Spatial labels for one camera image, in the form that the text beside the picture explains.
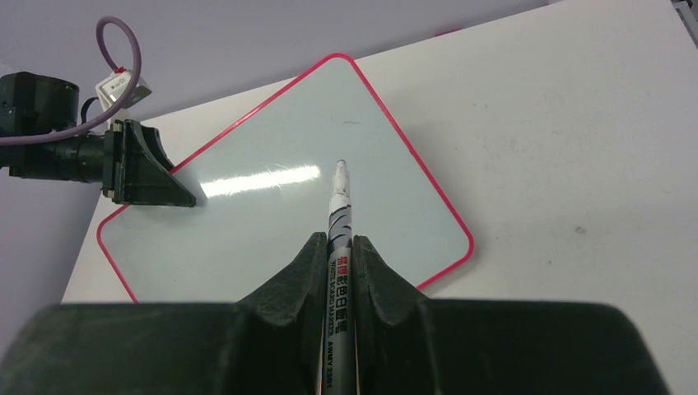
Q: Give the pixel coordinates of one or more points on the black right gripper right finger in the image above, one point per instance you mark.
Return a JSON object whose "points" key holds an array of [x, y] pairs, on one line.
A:
{"points": [[408, 343]]}

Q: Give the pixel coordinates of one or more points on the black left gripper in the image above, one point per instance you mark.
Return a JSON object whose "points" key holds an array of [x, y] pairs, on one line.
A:
{"points": [[136, 169]]}

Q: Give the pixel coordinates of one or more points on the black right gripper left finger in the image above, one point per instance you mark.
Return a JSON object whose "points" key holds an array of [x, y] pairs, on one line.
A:
{"points": [[267, 343]]}

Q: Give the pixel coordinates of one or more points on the black whiteboard marker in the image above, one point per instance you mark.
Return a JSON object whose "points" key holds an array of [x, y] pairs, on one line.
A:
{"points": [[339, 349]]}

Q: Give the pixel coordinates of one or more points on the red framed whiteboard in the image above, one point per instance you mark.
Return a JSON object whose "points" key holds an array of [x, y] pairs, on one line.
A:
{"points": [[263, 187]]}

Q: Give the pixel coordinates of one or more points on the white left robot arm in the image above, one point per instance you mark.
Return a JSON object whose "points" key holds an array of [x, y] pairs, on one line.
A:
{"points": [[34, 105]]}

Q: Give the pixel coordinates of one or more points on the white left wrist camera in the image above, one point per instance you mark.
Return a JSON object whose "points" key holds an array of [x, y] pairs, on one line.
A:
{"points": [[112, 88]]}

